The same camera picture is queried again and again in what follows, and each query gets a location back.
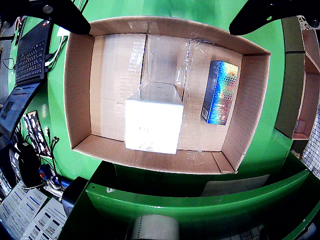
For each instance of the white printed carton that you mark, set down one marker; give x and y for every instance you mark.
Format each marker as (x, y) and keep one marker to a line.
(303, 22)

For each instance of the divided cardboard box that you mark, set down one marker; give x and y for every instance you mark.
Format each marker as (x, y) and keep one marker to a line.
(290, 87)

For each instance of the gridded paper sheet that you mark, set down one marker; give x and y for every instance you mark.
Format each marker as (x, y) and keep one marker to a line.
(245, 233)

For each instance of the large open cardboard tray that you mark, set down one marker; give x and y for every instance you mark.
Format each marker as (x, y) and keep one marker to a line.
(112, 87)

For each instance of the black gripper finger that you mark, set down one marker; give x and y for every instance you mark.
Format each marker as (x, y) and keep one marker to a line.
(67, 17)
(255, 20)

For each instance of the black boxy object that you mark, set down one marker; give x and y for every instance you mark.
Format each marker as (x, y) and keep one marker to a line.
(73, 192)

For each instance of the blue mesh crate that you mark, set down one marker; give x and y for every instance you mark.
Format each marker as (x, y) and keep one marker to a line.
(312, 150)

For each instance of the printed paper sheet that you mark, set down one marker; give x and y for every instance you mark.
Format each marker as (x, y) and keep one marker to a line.
(20, 207)
(47, 222)

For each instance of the holographic rainbow product box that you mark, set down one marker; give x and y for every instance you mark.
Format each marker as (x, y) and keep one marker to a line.
(220, 92)

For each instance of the grey card sheet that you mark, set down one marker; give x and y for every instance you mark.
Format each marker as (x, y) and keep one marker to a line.
(235, 186)

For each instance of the black electronic device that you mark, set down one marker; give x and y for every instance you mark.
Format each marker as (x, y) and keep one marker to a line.
(26, 165)

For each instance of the white d'Alba product box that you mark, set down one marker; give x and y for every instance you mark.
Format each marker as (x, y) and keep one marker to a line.
(153, 125)

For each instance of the black laptop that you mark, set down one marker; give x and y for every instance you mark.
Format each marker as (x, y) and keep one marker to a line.
(30, 60)

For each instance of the printed photo sheet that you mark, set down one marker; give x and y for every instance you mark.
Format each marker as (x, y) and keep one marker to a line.
(37, 132)

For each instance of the maroon product box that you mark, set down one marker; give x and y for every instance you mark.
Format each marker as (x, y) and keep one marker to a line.
(299, 126)

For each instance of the clear packing tape roll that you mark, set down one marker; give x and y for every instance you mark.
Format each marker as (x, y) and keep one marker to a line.
(155, 227)

